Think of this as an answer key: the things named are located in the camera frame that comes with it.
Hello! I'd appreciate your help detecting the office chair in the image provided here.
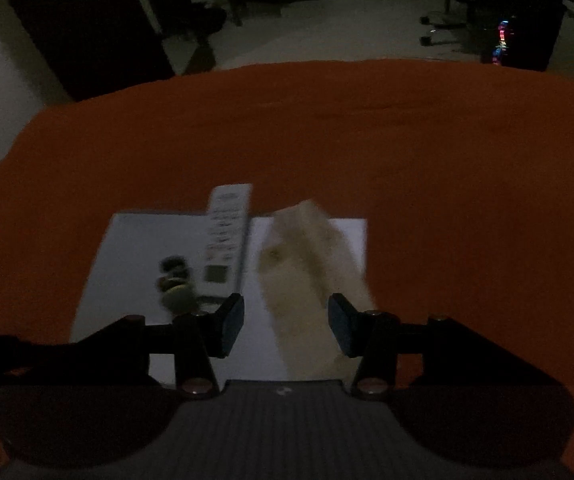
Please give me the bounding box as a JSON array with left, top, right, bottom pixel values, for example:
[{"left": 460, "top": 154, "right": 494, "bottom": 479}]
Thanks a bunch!
[{"left": 419, "top": 0, "right": 518, "bottom": 46}]

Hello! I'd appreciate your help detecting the computer tower with coloured lights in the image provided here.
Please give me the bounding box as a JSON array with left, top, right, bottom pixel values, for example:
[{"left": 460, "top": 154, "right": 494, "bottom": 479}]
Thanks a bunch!
[{"left": 479, "top": 0, "right": 565, "bottom": 72}]

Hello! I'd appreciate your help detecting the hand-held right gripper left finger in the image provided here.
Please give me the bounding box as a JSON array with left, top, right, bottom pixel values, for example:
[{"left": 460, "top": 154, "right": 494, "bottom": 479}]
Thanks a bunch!
[{"left": 32, "top": 294, "right": 246, "bottom": 401}]

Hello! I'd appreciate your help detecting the white box lid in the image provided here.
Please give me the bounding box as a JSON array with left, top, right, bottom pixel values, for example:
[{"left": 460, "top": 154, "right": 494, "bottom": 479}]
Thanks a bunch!
[{"left": 71, "top": 212, "right": 368, "bottom": 391}]

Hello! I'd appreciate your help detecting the cream bag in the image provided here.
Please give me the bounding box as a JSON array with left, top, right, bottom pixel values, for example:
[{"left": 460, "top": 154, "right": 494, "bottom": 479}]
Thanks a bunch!
[{"left": 257, "top": 199, "right": 378, "bottom": 382}]

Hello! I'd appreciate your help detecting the dark wardrobe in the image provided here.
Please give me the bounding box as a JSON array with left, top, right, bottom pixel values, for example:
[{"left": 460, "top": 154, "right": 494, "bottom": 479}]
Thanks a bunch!
[{"left": 0, "top": 0, "right": 178, "bottom": 103}]

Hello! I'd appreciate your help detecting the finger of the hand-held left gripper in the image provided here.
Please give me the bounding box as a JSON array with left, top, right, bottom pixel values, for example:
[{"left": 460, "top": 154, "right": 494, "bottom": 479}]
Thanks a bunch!
[{"left": 0, "top": 334, "right": 75, "bottom": 380}]

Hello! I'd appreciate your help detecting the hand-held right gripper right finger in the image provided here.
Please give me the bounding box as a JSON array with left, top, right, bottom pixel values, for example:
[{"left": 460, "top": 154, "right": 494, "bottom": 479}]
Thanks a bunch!
[{"left": 328, "top": 293, "right": 565, "bottom": 402}]

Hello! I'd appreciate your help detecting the orange cloth covered desktop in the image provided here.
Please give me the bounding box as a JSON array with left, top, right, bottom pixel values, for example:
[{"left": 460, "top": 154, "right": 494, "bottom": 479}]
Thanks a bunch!
[{"left": 0, "top": 59, "right": 574, "bottom": 480}]

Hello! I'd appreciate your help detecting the white remote control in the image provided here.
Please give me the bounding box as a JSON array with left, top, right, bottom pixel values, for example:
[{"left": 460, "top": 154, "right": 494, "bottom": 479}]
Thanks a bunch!
[{"left": 198, "top": 183, "right": 254, "bottom": 297}]

